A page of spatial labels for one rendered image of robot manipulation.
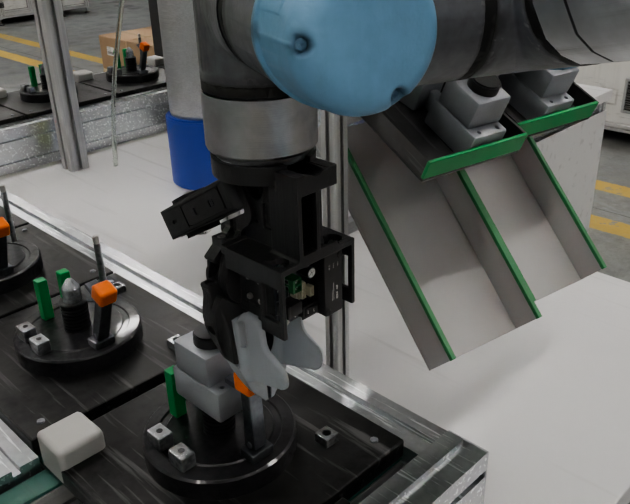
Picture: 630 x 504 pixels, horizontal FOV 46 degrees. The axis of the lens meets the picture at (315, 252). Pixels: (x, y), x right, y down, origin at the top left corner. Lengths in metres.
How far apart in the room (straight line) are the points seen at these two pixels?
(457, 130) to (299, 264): 0.29
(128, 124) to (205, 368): 1.37
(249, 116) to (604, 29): 0.21
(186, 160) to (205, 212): 1.02
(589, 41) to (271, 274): 0.24
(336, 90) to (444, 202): 0.53
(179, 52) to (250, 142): 1.06
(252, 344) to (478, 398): 0.45
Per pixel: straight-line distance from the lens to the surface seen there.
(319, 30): 0.33
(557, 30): 0.38
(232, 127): 0.46
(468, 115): 0.70
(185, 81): 1.52
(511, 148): 0.76
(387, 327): 1.07
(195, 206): 0.55
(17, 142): 1.82
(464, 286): 0.82
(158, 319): 0.91
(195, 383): 0.65
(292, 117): 0.46
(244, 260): 0.50
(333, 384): 0.80
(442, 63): 0.39
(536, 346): 1.06
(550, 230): 0.96
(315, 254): 0.49
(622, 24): 0.35
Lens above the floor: 1.43
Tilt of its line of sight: 27 degrees down
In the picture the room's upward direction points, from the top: 2 degrees counter-clockwise
